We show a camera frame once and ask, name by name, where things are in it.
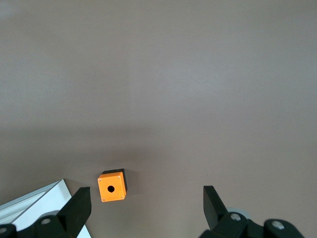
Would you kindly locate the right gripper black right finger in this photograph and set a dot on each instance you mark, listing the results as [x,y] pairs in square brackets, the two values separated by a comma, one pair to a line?
[213,210]

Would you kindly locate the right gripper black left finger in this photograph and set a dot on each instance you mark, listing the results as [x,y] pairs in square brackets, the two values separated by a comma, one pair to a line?
[74,210]

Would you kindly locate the brown table cover sheet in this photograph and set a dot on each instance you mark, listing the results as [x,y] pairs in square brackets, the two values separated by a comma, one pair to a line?
[158,74]

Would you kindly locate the orange button enclosure box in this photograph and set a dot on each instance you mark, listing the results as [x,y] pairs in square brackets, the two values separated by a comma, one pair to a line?
[105,186]

